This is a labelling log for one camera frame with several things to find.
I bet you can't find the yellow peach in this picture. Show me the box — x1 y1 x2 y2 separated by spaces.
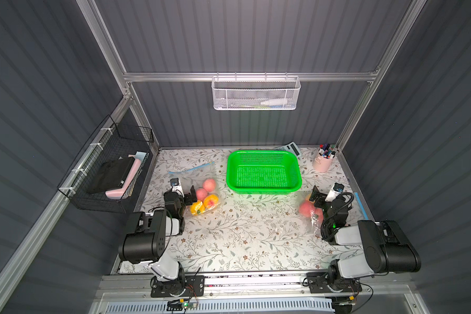
203 194 220 210
190 201 206 216

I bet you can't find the pink peach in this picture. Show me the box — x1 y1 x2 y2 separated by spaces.
202 178 217 193
298 200 316 218
196 188 209 201

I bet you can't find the clear zip-top bag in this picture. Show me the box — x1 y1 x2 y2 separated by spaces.
298 191 370 240
168 162 222 216

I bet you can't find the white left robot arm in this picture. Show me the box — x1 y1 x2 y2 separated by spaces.
119 185 197 285

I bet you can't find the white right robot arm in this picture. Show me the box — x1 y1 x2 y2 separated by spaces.
299 183 421 293

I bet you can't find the pink metal pen bucket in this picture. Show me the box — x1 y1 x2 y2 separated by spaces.
313 154 334 173

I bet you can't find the light blue calculator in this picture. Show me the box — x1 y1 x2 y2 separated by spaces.
275 141 302 158

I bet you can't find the green plastic basket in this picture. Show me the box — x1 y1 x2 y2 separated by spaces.
226 150 302 195

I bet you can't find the black flat case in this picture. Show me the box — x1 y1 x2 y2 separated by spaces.
87 157 132 194

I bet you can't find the white tube in basket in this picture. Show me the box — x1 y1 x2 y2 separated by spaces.
260 98 288 107

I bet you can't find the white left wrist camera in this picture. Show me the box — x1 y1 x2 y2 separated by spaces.
170 178 184 197

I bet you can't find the pink handle tool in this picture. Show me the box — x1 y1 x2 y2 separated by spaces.
105 154 142 200

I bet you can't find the black wire side basket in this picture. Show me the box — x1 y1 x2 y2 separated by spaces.
58 116 154 213

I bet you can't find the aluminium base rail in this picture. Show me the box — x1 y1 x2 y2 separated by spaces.
101 270 378 299

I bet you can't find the white wire wall basket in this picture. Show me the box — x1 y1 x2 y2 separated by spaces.
211 75 302 111

